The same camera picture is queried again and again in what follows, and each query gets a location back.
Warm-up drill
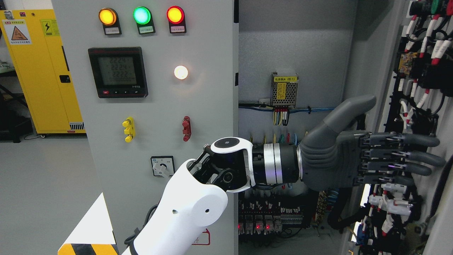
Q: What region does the grey robotic right hand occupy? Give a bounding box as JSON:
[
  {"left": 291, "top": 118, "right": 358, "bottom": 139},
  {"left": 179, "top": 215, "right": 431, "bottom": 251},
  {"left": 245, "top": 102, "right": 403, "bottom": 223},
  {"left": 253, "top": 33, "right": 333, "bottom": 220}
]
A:
[{"left": 299, "top": 94, "right": 446, "bottom": 191}]

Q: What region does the grey cabinet door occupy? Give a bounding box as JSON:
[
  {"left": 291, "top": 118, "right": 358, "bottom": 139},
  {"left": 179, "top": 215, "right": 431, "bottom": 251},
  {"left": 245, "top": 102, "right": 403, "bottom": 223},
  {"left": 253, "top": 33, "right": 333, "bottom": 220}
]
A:
[
  {"left": 344, "top": 0, "right": 452, "bottom": 255},
  {"left": 52, "top": 0, "right": 239, "bottom": 253}
]

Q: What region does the metal mesh power supply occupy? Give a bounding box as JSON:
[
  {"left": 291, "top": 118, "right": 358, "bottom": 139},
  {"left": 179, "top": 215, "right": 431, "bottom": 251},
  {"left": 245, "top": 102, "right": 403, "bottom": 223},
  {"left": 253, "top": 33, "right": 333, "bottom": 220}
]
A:
[{"left": 270, "top": 72, "right": 299, "bottom": 108}]

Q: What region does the red electric danger sticker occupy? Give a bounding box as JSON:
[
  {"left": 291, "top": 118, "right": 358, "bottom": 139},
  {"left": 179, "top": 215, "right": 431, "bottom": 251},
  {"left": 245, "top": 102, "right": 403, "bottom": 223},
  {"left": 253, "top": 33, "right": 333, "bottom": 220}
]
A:
[{"left": 191, "top": 228, "right": 211, "bottom": 246}]

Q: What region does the white lit indicator lamp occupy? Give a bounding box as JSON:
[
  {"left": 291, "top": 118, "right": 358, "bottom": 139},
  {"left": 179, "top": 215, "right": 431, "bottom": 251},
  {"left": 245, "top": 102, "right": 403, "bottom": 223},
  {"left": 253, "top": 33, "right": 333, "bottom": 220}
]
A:
[{"left": 173, "top": 65, "right": 188, "bottom": 80}]

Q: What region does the red indicator lamp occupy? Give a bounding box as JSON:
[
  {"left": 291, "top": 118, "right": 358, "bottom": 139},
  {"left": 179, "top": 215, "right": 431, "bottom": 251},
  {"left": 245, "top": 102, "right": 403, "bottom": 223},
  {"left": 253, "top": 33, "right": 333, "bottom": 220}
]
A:
[{"left": 166, "top": 5, "right": 187, "bottom": 34}]

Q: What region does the black digital power meter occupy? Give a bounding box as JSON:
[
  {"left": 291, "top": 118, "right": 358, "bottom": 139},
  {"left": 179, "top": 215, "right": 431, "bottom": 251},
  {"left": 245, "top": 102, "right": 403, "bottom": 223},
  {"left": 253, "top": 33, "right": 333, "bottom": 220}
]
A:
[{"left": 88, "top": 46, "right": 148, "bottom": 98}]

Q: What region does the green indicator lamp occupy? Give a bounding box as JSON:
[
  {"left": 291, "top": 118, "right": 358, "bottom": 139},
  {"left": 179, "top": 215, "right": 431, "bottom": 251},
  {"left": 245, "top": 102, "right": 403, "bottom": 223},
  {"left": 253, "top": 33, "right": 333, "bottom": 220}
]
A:
[{"left": 133, "top": 6, "right": 156, "bottom": 34}]

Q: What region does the orange indicator lamp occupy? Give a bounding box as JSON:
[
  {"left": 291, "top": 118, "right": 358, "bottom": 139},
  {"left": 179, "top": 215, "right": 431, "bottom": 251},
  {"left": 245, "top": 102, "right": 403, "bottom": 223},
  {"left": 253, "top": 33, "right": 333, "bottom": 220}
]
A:
[{"left": 98, "top": 8, "right": 122, "bottom": 35}]

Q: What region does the yellow safety storage cabinet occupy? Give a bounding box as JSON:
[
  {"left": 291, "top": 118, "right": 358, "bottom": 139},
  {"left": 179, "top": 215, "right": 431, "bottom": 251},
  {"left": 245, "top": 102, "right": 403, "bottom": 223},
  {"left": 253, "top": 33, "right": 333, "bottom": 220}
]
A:
[{"left": 1, "top": 9, "right": 86, "bottom": 136}]

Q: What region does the right black cable conduit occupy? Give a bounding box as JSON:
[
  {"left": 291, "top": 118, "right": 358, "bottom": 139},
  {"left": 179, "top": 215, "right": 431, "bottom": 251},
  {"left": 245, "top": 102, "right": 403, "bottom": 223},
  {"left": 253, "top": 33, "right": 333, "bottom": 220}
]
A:
[{"left": 327, "top": 186, "right": 367, "bottom": 230}]

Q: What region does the red terminal post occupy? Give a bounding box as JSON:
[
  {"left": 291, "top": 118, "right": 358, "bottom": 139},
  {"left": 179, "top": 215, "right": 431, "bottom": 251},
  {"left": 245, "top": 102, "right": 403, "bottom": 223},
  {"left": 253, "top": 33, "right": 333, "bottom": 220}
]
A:
[{"left": 182, "top": 116, "right": 191, "bottom": 142}]

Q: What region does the yellow terminal post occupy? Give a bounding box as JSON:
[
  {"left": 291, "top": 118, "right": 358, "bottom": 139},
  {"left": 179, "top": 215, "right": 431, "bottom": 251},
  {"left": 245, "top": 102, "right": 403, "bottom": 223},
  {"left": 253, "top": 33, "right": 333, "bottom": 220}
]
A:
[{"left": 122, "top": 116, "right": 136, "bottom": 143}]

